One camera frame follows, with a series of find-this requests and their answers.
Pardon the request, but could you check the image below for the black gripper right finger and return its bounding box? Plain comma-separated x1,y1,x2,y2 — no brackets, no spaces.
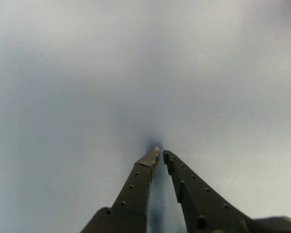
162,150,291,233

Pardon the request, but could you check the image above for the gripper black left finger taped tip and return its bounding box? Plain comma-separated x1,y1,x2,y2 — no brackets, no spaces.
80,146,160,233

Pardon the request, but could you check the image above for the dark blue table mat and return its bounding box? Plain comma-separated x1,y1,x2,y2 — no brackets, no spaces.
0,0,291,233

